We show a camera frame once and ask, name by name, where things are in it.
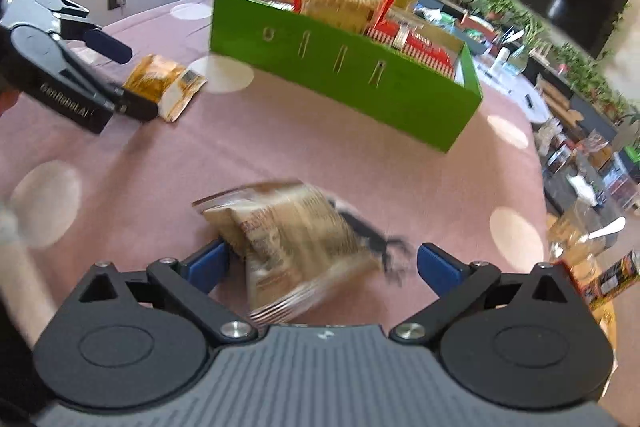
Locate dark round table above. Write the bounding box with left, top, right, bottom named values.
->
left=541, top=132, right=640, bottom=219

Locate dark drink can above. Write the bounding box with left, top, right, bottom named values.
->
left=581, top=249, right=640, bottom=311

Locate brown snack packet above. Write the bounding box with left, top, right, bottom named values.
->
left=192, top=179, right=417, bottom=327

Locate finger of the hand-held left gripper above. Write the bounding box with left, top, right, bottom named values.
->
left=66, top=53, right=162, bottom=124
left=15, top=0, right=134, bottom=64

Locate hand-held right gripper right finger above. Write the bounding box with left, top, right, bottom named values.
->
left=389, top=242, right=575, bottom=343

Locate orange small snack packet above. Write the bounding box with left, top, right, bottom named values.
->
left=122, top=54, right=209, bottom=124

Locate glass jar with spoon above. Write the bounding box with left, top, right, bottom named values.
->
left=546, top=202, right=629, bottom=269

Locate green cardboard box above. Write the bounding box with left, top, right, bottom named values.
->
left=209, top=0, right=485, bottom=154

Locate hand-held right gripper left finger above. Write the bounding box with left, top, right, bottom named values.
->
left=74, top=239, right=257, bottom=342

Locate red striped snack packet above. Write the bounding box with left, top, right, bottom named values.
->
left=367, top=0, right=459, bottom=81

